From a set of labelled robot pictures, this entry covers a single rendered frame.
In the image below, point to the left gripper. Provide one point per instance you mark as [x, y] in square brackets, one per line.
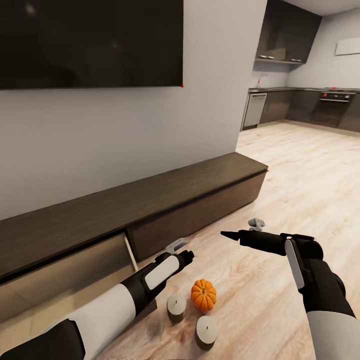
[185, 258]

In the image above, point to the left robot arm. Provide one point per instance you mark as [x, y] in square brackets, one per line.
[85, 333]

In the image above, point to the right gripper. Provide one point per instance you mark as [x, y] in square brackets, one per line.
[249, 238]

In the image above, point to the pillar candle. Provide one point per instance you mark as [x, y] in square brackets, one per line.
[176, 307]
[206, 333]

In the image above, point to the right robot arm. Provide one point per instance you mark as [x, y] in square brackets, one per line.
[335, 330]

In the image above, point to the wall mounted tv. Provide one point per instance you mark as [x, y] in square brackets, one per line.
[84, 44]

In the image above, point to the pumpkin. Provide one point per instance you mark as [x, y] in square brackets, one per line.
[204, 295]

